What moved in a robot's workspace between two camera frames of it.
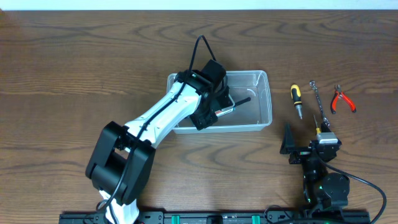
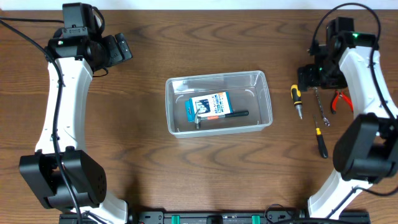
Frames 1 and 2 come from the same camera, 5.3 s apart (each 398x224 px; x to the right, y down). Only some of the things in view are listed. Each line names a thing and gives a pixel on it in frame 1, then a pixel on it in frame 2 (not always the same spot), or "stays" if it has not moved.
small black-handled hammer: [244, 101] to [197, 119]
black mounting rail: [229, 217] stays
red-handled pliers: [339, 93] stays
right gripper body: [301, 155] to [327, 75]
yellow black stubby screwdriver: [296, 95] stays
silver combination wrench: [325, 120] stays
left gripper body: [204, 117] to [105, 53]
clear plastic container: [255, 114] stays
